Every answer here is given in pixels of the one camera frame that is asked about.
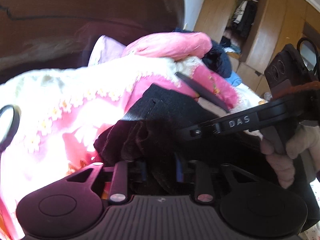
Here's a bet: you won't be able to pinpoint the person's right hand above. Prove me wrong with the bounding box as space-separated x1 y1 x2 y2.
259 124 320 189

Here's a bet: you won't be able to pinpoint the navy knitted garment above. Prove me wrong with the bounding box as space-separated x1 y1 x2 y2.
172 27 233 79

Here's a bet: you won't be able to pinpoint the wooden wardrobe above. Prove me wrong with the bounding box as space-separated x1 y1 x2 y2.
194 0 320 98

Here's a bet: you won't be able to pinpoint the pile of folded clothes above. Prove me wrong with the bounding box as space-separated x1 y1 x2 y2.
220 30 248 55

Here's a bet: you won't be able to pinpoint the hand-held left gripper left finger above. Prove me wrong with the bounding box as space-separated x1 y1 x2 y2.
66 160 148 204

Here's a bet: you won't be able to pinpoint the dark wooden headboard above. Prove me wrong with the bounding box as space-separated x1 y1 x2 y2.
0 0 187 85

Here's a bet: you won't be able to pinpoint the blue folded cloth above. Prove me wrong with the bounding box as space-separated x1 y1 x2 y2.
226 71 243 87

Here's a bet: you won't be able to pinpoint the hanging clothes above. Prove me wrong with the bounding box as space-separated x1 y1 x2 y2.
230 0 258 33

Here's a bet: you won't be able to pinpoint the pink floral quilt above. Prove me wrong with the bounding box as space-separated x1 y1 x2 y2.
0 55 240 240

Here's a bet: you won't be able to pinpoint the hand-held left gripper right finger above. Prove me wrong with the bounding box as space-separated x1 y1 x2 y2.
174 152 253 203

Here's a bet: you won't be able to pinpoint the pink pillow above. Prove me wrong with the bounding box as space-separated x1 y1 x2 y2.
121 32 213 62

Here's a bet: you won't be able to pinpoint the pale lilac pillow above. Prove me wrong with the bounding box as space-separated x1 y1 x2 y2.
87 35 125 65

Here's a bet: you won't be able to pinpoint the black pants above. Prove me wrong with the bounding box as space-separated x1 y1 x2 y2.
94 84 310 198

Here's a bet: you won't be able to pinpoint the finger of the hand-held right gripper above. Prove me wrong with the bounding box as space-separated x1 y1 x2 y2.
175 121 222 141

